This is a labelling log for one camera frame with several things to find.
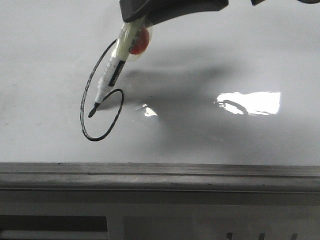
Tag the white whiteboard with aluminium frame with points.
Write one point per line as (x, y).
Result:
(219, 101)

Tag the grey cabinet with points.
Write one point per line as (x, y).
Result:
(150, 215)

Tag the white black whiteboard marker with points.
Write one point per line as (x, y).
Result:
(132, 41)

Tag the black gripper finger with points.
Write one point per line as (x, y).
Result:
(158, 11)

